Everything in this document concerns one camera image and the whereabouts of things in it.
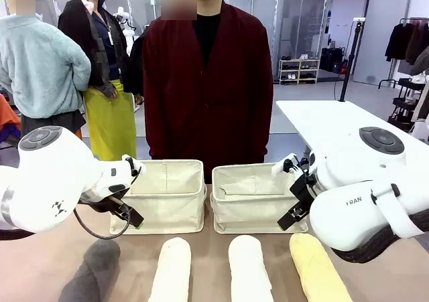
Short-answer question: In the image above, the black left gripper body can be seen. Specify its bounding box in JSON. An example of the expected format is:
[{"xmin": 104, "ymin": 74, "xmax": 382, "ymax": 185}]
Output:
[{"xmin": 79, "ymin": 196, "xmax": 131, "ymax": 218}]

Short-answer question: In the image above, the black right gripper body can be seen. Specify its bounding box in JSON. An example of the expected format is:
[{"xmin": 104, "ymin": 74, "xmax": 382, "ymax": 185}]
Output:
[{"xmin": 289, "ymin": 172, "xmax": 318, "ymax": 213}]

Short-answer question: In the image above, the yellow towel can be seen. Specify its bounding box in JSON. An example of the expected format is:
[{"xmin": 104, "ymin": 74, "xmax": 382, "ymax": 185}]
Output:
[{"xmin": 289, "ymin": 233, "xmax": 353, "ymax": 302}]

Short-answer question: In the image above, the white towel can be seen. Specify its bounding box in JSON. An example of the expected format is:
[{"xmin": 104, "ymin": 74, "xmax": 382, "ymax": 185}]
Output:
[{"xmin": 228, "ymin": 234, "xmax": 274, "ymax": 302}]

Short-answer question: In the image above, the cream towel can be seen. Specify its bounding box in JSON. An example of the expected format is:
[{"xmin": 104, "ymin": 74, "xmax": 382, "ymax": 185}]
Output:
[{"xmin": 147, "ymin": 236, "xmax": 192, "ymax": 302}]

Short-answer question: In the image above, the grey towel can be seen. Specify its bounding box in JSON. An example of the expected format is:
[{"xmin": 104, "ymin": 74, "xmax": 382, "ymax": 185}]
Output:
[{"xmin": 57, "ymin": 238, "xmax": 121, "ymax": 302}]

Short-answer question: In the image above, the beige fabric basket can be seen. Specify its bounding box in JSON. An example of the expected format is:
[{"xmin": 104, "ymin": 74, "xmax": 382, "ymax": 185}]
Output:
[
  {"xmin": 210, "ymin": 162, "xmax": 311, "ymax": 234},
  {"xmin": 109, "ymin": 159, "xmax": 208, "ymax": 235}
]

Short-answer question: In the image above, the white table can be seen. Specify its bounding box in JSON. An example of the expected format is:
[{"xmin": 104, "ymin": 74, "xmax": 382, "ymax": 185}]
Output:
[{"xmin": 275, "ymin": 100, "xmax": 429, "ymax": 162}]

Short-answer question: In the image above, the wooden shoe rack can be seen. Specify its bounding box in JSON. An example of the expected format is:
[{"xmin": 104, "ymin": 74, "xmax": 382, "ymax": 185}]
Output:
[{"xmin": 278, "ymin": 58, "xmax": 321, "ymax": 85}]

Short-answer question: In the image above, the orange garment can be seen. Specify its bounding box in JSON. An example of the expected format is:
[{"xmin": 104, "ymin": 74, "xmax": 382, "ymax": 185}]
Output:
[{"xmin": 0, "ymin": 93, "xmax": 23, "ymax": 139}]

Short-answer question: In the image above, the person in maroon cardigan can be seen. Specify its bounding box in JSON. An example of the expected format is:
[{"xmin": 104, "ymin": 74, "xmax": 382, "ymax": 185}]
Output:
[{"xmin": 142, "ymin": 0, "xmax": 274, "ymax": 184}]

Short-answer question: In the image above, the black trolley cart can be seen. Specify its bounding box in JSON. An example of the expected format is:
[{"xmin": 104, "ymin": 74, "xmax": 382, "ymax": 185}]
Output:
[{"xmin": 388, "ymin": 77, "xmax": 428, "ymax": 132}]

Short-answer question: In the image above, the black metal clothes rack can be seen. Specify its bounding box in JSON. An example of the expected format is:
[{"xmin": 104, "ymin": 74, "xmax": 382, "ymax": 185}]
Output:
[{"xmin": 378, "ymin": 17, "xmax": 429, "ymax": 89}]

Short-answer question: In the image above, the mannequin in black coat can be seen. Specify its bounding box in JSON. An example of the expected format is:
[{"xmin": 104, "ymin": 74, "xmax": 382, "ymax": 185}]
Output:
[{"xmin": 122, "ymin": 29, "xmax": 145, "ymax": 104}]

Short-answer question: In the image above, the olive hanging garment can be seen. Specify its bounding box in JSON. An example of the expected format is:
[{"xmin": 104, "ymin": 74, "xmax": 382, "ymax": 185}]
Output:
[{"xmin": 410, "ymin": 46, "xmax": 429, "ymax": 77}]

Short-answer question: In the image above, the black hanging coat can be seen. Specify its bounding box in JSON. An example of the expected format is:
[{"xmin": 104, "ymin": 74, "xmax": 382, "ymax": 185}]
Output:
[{"xmin": 384, "ymin": 23, "xmax": 416, "ymax": 62}]

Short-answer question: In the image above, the dark brown hanging coat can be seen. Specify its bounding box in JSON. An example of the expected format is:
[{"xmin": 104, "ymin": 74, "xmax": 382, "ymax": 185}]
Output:
[{"xmin": 404, "ymin": 22, "xmax": 429, "ymax": 66}]

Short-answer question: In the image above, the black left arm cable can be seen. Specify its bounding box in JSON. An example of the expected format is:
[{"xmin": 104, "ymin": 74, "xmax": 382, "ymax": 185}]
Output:
[{"xmin": 72, "ymin": 201, "xmax": 131, "ymax": 240}]

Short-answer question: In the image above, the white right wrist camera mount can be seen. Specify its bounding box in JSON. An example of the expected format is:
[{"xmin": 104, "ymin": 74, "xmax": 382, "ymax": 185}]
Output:
[{"xmin": 271, "ymin": 153, "xmax": 309, "ymax": 176}]

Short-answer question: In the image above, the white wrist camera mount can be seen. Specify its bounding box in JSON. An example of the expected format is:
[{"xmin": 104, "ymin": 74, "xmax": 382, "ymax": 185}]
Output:
[
  {"xmin": 122, "ymin": 154, "xmax": 147, "ymax": 179},
  {"xmin": 271, "ymin": 153, "xmax": 309, "ymax": 176}
]

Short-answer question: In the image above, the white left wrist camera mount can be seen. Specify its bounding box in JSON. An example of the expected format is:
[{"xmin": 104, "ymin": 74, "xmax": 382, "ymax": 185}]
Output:
[{"xmin": 122, "ymin": 154, "xmax": 147, "ymax": 179}]

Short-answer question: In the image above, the black braided cable sleeve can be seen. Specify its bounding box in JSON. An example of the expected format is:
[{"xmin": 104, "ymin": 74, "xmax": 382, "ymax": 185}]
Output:
[{"xmin": 330, "ymin": 210, "xmax": 429, "ymax": 265}]

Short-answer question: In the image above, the black camera stand pole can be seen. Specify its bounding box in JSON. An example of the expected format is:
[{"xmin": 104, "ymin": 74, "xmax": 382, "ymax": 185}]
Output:
[{"xmin": 339, "ymin": 19, "xmax": 365, "ymax": 102}]

